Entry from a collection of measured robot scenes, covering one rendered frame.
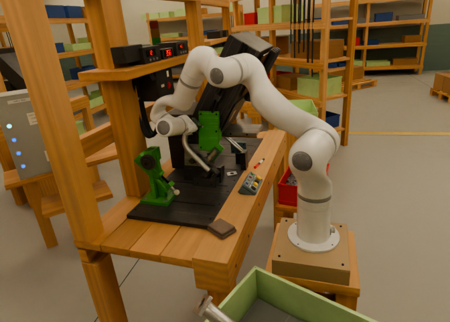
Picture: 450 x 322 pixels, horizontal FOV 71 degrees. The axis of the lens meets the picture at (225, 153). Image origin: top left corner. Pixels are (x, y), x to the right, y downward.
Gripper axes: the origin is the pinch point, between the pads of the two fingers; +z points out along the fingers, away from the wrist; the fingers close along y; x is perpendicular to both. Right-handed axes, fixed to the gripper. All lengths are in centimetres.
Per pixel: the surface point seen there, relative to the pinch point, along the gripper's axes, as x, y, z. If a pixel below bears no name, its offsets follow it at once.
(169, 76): -7.4, 27.6, 0.0
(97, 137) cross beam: 27.7, 19.4, -33.3
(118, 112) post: 15.3, 23.2, -25.4
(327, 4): -129, 50, 236
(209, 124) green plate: -6.1, -5.4, 2.9
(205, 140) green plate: 2.0, -10.0, 2.9
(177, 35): 124, 454, 784
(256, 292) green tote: 2, -71, -57
